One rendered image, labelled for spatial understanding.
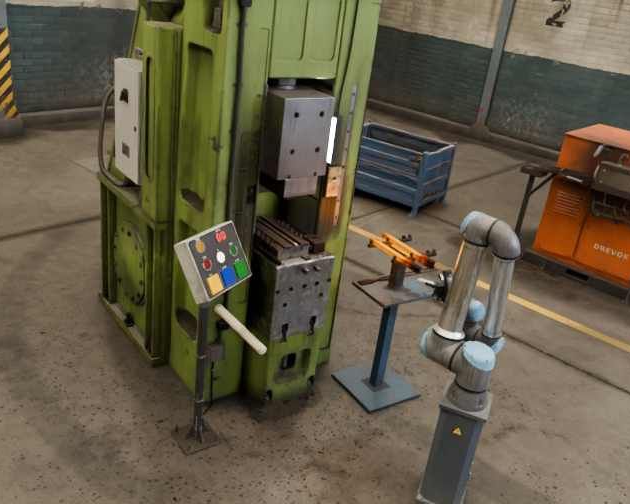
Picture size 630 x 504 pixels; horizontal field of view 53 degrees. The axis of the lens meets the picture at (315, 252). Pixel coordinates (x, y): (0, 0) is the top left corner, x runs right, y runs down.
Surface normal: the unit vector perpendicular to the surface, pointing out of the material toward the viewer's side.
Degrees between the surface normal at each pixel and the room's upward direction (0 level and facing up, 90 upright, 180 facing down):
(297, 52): 90
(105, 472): 0
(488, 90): 90
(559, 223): 90
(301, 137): 90
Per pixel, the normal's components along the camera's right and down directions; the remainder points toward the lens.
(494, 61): -0.66, 0.24
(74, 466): 0.12, -0.90
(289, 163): 0.59, 0.40
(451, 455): -0.36, 0.34
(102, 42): 0.75, 0.34
